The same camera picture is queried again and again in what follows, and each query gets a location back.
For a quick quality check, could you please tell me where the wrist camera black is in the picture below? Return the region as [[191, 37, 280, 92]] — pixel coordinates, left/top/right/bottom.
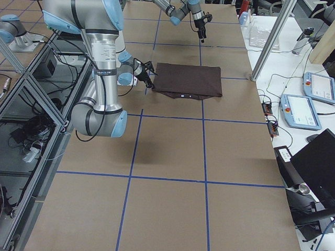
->
[[143, 61, 158, 75], [203, 12, 213, 23]]

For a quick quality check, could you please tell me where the near teach pendant tablet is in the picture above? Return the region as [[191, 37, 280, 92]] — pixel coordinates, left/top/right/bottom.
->
[[280, 94, 322, 131]]

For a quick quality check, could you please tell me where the black box white label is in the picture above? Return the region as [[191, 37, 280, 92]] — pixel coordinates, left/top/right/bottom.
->
[[274, 146, 292, 163]]

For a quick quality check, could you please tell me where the aluminium frame post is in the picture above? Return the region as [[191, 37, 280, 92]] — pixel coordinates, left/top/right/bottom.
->
[[251, 0, 297, 82]]

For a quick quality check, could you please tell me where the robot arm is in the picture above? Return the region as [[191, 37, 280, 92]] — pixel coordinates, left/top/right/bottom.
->
[[152, 0, 213, 43], [43, 1, 154, 138]]

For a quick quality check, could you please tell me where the clear bag with cardboard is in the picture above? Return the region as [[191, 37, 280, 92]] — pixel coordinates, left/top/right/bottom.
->
[[249, 26, 271, 48]]

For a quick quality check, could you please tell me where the red fire extinguisher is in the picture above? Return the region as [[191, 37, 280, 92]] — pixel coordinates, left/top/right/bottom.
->
[[239, 0, 250, 16]]

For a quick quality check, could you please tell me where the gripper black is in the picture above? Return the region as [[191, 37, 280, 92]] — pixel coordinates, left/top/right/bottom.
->
[[137, 69, 154, 89], [193, 12, 207, 43]]

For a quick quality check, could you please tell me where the orange connector module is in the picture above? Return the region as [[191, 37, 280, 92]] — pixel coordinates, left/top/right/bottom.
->
[[261, 101, 273, 116], [267, 121, 279, 138]]

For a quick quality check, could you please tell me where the orange connector module near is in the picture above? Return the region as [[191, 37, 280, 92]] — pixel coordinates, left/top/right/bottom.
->
[[267, 121, 279, 138]]

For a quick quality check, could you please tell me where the far teach pendant tablet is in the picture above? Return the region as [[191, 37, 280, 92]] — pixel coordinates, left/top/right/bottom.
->
[[303, 72, 334, 105]]

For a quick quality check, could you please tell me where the brown paper table cover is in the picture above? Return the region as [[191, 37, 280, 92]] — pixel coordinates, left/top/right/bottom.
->
[[25, 2, 300, 250]]

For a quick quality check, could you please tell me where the teach pendant tablet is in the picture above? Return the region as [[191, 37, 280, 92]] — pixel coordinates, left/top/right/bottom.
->
[[280, 94, 322, 131], [303, 72, 334, 105]]

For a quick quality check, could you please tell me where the black monitor on stand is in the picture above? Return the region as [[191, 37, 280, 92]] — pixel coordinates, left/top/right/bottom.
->
[[286, 129, 334, 241]]

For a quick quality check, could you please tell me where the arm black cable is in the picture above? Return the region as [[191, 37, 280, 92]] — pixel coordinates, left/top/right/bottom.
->
[[75, 57, 147, 143]]

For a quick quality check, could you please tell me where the steel water bottle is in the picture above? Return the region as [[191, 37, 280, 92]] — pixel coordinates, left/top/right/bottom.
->
[[292, 27, 314, 55]]

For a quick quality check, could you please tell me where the orange connector module far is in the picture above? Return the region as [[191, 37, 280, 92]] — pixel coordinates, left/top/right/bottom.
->
[[261, 101, 273, 116]]

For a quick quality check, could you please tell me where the brown t-shirt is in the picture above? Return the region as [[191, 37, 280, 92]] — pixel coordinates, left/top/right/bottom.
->
[[152, 63, 222, 100]]

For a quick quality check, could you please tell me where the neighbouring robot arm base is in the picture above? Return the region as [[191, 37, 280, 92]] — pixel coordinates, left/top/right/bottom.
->
[[1, 14, 43, 53]]

